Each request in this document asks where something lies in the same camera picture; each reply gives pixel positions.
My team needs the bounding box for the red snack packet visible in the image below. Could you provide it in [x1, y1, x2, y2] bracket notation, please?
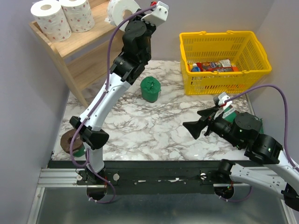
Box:
[197, 59, 233, 72]

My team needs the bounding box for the white floral toilet paper roll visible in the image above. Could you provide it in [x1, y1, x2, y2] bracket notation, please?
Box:
[58, 0, 95, 33]
[30, 0, 71, 42]
[105, 0, 140, 27]

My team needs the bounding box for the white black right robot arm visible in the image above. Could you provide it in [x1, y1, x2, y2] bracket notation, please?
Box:
[183, 107, 299, 210]

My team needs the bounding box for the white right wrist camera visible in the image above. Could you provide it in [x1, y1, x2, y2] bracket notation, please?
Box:
[213, 92, 232, 109]

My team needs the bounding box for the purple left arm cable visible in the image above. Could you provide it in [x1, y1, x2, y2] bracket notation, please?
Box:
[70, 6, 157, 204]

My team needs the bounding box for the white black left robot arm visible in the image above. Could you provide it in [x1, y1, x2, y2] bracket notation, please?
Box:
[70, 6, 157, 184]

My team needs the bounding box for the aluminium rail extrusion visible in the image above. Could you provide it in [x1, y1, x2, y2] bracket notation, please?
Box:
[37, 168, 78, 188]

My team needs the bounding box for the orange snack packet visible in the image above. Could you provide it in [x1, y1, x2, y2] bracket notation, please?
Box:
[231, 66, 239, 72]

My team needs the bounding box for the green brown paper roll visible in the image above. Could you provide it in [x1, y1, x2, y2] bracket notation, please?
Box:
[60, 129, 85, 157]
[222, 105, 239, 123]

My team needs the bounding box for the green wrapped toilet paper roll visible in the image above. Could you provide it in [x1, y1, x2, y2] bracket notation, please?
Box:
[140, 76, 161, 103]

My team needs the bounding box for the yellow plastic shopping basket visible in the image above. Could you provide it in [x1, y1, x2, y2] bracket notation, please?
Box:
[179, 30, 272, 95]

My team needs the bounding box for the light wooden two-tier shelf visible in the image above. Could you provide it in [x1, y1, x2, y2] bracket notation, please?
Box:
[29, 0, 114, 107]

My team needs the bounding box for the green chips bag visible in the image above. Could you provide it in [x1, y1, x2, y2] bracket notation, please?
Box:
[258, 118, 264, 134]

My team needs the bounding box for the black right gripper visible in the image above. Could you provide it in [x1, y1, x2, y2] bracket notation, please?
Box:
[182, 105, 243, 148]

